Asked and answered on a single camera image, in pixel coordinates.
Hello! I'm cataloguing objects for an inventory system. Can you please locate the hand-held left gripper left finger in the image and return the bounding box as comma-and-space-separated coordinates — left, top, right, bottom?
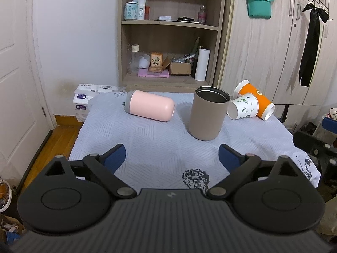
45, 144, 137, 200

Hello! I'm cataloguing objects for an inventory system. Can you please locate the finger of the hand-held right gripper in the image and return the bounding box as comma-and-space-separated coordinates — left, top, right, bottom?
322, 117, 337, 131
292, 130, 337, 187

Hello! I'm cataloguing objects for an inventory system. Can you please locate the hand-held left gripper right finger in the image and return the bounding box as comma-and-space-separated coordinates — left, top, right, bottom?
207, 144, 300, 201

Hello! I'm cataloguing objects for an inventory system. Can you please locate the pink cup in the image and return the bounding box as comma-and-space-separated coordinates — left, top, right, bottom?
124, 90, 176, 122

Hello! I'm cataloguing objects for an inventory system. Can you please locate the taupe metal-lined cup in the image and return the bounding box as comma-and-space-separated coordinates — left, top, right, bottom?
189, 86, 231, 141

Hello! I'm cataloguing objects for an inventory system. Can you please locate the white green-print paper cup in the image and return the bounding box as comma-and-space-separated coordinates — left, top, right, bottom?
227, 93, 260, 121

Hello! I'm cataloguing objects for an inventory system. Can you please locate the orange paper cup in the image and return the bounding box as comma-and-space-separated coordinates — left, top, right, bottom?
234, 80, 276, 121

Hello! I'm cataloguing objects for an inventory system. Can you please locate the white plastic cup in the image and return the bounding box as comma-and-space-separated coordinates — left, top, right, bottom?
138, 54, 151, 69

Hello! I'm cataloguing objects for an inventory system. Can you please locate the light blue printed cloth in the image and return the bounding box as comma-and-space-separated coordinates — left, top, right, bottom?
68, 91, 322, 191

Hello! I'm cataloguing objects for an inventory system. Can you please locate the purple-label tissue pack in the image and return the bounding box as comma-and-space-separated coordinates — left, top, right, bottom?
72, 93, 96, 123

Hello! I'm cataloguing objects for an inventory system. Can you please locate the white tissue pack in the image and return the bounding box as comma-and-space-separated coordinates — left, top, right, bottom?
76, 83, 127, 94

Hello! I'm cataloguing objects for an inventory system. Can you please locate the black ribbon bow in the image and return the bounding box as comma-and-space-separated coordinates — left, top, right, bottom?
298, 4, 330, 87

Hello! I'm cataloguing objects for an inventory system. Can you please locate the wooden wardrobe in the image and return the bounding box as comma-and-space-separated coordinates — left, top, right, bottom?
213, 0, 337, 108

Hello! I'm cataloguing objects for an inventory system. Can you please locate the pink flat box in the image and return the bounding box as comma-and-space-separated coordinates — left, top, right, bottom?
137, 68, 170, 78

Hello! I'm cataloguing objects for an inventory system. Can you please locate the white paper roll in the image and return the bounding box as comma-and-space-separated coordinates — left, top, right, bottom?
194, 48, 211, 82

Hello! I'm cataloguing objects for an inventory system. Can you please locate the clear bottle cream cap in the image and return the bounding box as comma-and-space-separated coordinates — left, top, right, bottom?
127, 44, 140, 74

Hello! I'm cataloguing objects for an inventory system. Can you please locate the open cardboard box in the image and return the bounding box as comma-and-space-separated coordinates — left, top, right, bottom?
162, 56, 192, 76

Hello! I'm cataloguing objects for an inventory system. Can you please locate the floral print box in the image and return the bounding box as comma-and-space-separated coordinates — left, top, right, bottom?
150, 52, 164, 68

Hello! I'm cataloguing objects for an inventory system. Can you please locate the white bucket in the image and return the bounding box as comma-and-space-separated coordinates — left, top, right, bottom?
0, 178, 13, 212

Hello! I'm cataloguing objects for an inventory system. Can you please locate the cardboard box with scraps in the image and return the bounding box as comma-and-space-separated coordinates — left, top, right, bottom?
0, 213, 27, 246

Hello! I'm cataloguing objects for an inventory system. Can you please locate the white door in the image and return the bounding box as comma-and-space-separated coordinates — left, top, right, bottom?
0, 0, 54, 181

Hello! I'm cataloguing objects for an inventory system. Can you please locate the wooden open shelf unit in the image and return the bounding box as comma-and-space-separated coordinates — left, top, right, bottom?
117, 0, 235, 93

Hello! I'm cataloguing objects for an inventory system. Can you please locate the white teal-print jar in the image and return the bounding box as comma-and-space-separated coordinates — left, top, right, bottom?
124, 2, 138, 21

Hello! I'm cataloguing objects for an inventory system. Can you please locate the white tube bottle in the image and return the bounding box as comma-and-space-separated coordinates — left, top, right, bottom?
137, 0, 147, 20

